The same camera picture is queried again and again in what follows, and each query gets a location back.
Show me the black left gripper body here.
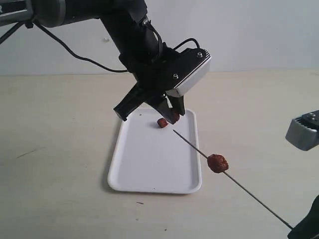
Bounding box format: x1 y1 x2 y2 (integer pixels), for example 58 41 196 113
114 47 189 121

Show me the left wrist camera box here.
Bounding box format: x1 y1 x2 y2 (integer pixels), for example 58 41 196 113
165 48 211 98

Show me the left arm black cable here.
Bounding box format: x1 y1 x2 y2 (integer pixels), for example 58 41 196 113
0 21 201 73

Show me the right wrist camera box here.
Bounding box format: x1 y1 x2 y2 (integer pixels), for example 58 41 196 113
285 110 319 151

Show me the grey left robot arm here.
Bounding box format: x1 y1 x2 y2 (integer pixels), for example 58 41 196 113
0 0 185 124

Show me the red meatball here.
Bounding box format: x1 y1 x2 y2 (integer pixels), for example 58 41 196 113
157 118 168 128
172 111 180 123
207 154 229 173

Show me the thin metal skewer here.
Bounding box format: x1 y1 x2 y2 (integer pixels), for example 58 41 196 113
172 129 293 230

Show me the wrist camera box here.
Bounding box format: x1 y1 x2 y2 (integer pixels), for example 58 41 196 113
165 48 211 98
285 110 319 151

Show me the white rectangular plastic tray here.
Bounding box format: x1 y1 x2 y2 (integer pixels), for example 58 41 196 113
107 108 202 194

